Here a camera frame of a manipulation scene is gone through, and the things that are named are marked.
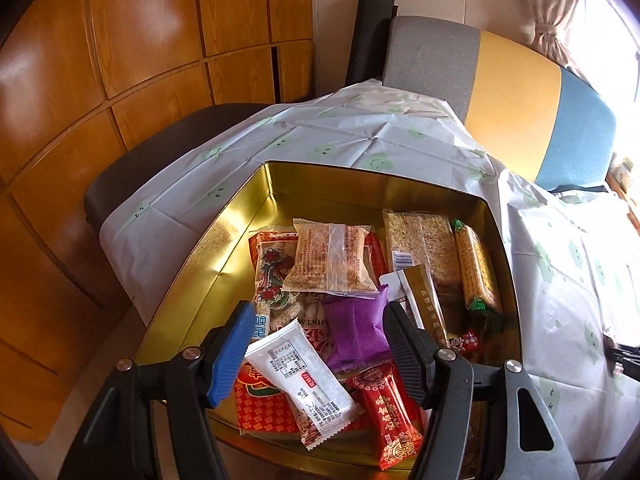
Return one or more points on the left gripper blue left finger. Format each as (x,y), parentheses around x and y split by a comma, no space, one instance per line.
(215,363)

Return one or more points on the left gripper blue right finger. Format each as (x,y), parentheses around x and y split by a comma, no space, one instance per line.
(424,367)

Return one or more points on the small red candy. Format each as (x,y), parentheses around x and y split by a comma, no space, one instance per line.
(467,343)

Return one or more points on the purple snack packet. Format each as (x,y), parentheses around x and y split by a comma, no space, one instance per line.
(356,329)

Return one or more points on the gold and white long packet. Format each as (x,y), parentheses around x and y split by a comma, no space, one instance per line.
(414,289)

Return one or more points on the large red rice-stick snack bag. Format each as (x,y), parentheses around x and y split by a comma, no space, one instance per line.
(261,406)

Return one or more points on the red gold pastry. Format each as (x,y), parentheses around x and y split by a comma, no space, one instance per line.
(396,437)

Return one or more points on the green cracker pack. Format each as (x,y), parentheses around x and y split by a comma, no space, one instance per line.
(480,286)

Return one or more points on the white printed snack packet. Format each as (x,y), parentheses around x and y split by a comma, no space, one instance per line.
(288,360)

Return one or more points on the orange crispy cake clear bag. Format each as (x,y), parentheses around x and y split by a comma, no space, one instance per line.
(329,259)

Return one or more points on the gold tin box maroon sides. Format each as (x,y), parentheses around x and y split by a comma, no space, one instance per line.
(219,273)

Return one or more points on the white cloud-print tablecloth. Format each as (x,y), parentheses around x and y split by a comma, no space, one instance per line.
(574,256)

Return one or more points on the dark chair seat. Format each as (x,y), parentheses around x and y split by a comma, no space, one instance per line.
(120,180)

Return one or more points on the grey yellow blue sofa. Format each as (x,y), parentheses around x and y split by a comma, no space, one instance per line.
(543,122)

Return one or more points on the wooden cabinet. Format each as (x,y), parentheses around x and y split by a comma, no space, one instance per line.
(82,83)

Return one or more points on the black rolled mat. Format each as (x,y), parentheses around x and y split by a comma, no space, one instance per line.
(370,40)

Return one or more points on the beige curtain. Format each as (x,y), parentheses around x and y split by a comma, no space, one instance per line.
(552,19)

